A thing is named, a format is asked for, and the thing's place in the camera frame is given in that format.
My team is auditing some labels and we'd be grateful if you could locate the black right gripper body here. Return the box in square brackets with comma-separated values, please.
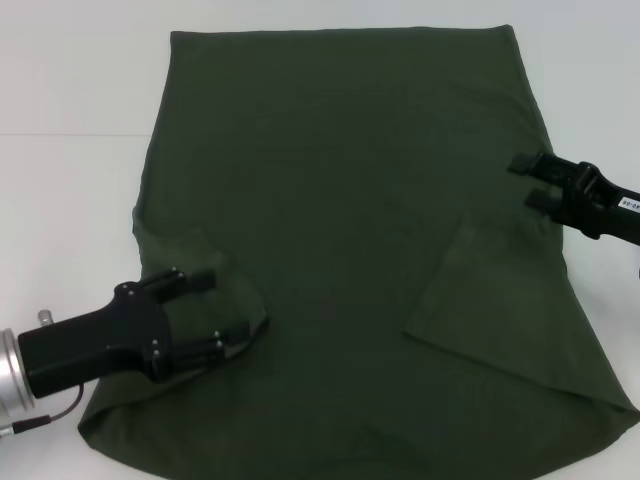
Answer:
[579, 160, 640, 247]

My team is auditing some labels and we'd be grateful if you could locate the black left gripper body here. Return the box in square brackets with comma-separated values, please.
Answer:
[17, 282, 174, 399]

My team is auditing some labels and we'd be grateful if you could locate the dark green shirt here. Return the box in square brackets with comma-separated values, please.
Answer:
[77, 23, 640, 480]

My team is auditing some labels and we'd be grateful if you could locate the dark left arm cable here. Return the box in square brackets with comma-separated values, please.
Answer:
[0, 382, 86, 439]

